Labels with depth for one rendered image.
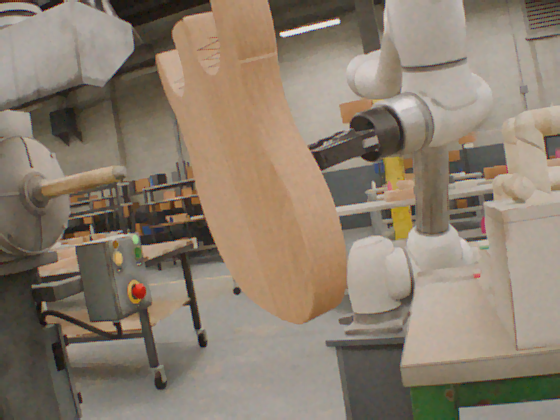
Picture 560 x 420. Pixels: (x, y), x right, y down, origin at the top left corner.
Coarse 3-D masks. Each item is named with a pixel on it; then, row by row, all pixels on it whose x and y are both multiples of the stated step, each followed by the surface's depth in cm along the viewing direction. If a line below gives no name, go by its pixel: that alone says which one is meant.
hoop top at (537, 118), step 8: (528, 112) 56; (536, 112) 56; (544, 112) 55; (552, 112) 55; (520, 120) 56; (528, 120) 56; (536, 120) 55; (544, 120) 55; (552, 120) 55; (544, 128) 55; (552, 128) 55
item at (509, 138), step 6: (504, 132) 65; (510, 132) 64; (504, 138) 65; (510, 138) 64; (504, 144) 65; (510, 144) 64; (510, 150) 64; (516, 150) 64; (510, 156) 64; (516, 156) 64; (510, 162) 65; (516, 162) 64; (510, 168) 65; (516, 168) 64; (516, 198) 65
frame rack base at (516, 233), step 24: (552, 192) 66; (504, 216) 56; (528, 216) 56; (552, 216) 55; (504, 240) 57; (528, 240) 56; (552, 240) 55; (504, 264) 59; (528, 264) 56; (552, 264) 55; (504, 288) 61; (528, 288) 56; (552, 288) 56; (504, 312) 64; (528, 312) 57; (552, 312) 56; (528, 336) 57; (552, 336) 56
